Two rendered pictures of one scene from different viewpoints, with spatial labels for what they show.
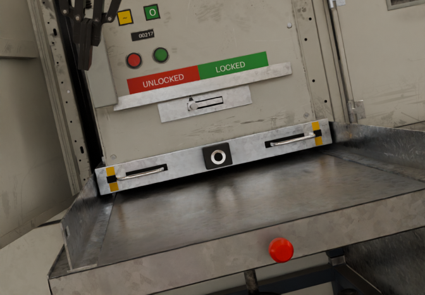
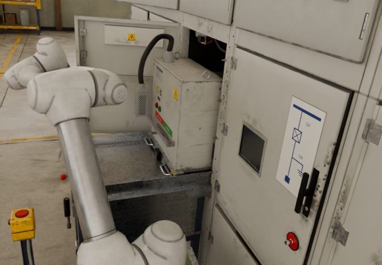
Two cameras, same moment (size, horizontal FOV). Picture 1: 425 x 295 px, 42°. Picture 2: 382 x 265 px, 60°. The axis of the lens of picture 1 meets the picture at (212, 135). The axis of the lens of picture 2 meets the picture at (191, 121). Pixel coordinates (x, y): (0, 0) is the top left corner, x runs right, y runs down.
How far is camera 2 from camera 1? 2.04 m
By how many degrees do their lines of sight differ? 73
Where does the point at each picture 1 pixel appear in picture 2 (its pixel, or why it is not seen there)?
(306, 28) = (219, 133)
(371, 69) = (225, 176)
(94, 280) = not seen: hidden behind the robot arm
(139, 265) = not seen: hidden behind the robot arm
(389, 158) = (117, 193)
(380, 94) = (225, 190)
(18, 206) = (133, 125)
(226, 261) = not seen: hidden behind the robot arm
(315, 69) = (217, 154)
